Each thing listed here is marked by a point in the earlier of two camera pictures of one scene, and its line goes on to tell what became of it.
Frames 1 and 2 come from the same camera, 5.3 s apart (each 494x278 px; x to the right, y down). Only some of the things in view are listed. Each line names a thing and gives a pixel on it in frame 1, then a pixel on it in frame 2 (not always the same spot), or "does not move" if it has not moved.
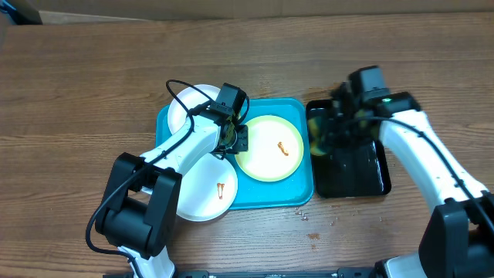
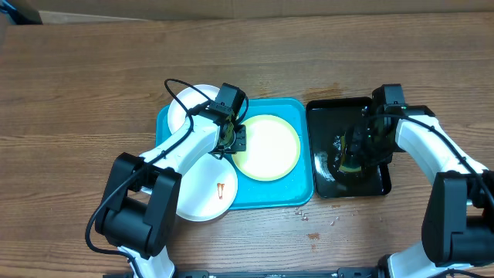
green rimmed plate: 275,149 does not move
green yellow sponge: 315,127 to 343,167
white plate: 208,190 does not move
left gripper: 242,145 does not move
